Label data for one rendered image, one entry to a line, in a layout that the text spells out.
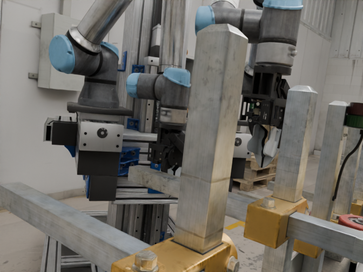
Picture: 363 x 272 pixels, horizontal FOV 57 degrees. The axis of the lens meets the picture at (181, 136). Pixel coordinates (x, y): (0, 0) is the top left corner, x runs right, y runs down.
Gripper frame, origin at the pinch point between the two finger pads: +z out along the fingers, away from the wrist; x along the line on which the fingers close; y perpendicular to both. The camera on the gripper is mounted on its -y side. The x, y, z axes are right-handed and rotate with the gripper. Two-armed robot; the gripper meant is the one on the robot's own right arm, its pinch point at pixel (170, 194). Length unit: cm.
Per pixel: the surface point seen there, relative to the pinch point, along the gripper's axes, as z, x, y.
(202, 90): -29, 47, -40
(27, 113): 1, -68, 218
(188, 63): -67, -254, 195
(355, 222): -7.1, 0.4, -47.2
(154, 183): -11.2, 26.6, -16.9
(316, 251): -0.4, 4.8, -42.1
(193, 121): -26, 47, -39
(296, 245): -0.3, 4.9, -38.1
